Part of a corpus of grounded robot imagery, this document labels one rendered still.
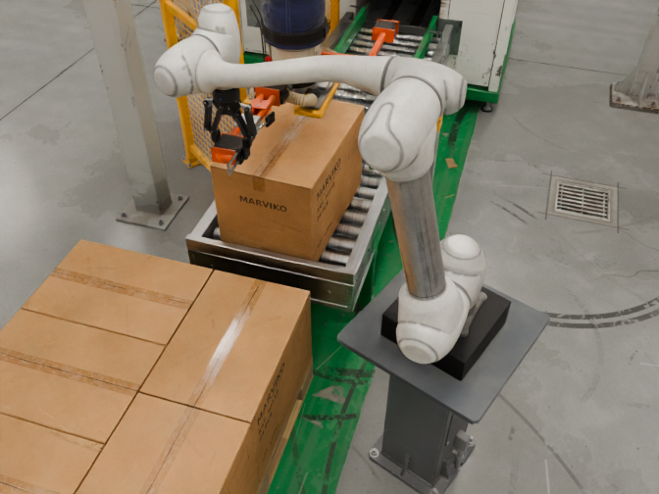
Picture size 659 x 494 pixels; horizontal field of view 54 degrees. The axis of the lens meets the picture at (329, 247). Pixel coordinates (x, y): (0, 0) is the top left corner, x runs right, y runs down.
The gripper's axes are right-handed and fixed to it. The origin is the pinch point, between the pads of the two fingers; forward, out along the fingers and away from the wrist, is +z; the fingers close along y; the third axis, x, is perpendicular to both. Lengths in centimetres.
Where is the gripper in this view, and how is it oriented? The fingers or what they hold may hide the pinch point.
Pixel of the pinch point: (231, 146)
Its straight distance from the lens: 193.7
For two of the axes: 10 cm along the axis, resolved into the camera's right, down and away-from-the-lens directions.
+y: -9.6, -2.0, 2.1
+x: -2.9, 6.5, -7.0
